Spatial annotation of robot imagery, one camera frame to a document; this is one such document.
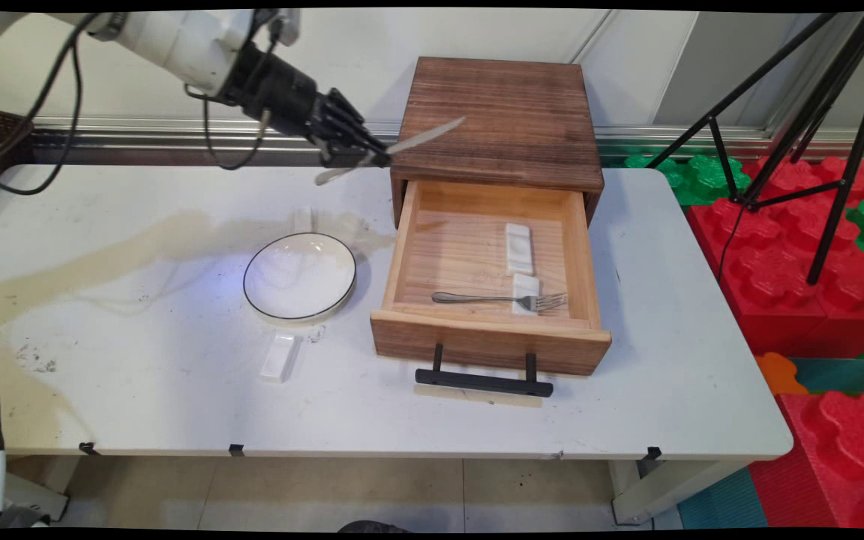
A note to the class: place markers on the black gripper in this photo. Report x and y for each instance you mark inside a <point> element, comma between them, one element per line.
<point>274,86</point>

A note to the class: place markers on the serrated steel table knife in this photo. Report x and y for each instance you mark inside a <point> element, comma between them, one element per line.
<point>424,136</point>

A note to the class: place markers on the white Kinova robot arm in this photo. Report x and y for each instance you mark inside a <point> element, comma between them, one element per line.
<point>169,41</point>

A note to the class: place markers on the white ceramic cutlery rest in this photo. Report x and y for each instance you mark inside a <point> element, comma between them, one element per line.
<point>524,285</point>
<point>303,221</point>
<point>519,247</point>
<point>280,358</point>

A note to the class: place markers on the white bowl with black rim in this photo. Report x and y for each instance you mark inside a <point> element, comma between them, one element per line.
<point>298,276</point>

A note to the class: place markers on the dark wooden drawer cabinet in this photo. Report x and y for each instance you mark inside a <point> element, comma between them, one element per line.
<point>503,120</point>

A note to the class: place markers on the steel fork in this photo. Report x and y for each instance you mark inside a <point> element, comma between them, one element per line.
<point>477,298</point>

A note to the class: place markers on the light wooden drawer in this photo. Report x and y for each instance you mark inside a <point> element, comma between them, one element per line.
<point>488,341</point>

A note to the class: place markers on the black table edge clip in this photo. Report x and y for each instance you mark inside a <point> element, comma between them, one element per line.
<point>652,453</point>
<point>235,450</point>
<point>88,448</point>

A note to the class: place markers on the large red foam block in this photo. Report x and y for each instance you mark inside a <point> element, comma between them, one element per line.
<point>769,277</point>

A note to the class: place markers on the white table leg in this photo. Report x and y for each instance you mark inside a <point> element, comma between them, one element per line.
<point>664,487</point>

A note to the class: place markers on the black tripod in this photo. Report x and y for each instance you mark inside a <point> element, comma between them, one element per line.
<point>841,135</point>

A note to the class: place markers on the teal foam mat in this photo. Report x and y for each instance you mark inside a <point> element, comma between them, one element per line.
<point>724,502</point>

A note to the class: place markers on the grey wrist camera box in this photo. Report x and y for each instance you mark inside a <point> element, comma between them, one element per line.
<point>286,26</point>

